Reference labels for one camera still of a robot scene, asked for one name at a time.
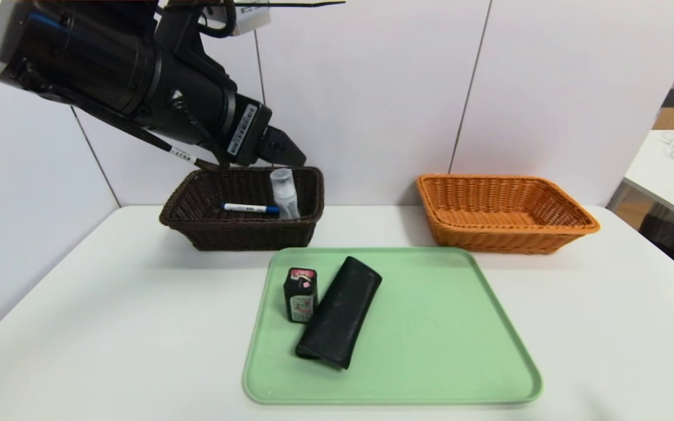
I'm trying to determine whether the black soft glasses case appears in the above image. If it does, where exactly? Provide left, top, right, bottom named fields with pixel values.
left=295, top=256, right=383, bottom=370

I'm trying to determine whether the small black drink carton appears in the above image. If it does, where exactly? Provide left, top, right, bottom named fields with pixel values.
left=283, top=268, right=319, bottom=323

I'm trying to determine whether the white side table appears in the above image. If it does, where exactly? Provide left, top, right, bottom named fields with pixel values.
left=605, top=130, right=674, bottom=230

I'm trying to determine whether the white plastic bottle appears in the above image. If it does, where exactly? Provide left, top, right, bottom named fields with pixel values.
left=270, top=168, right=301, bottom=220

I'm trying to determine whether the dark brown wicker basket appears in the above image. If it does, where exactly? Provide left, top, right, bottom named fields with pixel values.
left=159, top=167, right=325, bottom=253

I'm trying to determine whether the orange wicker basket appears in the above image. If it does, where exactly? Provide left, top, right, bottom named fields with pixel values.
left=417, top=174, right=601, bottom=256

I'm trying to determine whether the blue capped white marker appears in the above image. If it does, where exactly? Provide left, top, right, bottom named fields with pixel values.
left=222, top=202, right=282, bottom=215

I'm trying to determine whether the light green plastic tray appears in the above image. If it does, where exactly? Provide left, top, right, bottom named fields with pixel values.
left=243, top=247, right=544, bottom=406

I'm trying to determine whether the thin black cable white label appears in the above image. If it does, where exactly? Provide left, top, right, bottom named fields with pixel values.
left=50, top=88, right=223, bottom=171

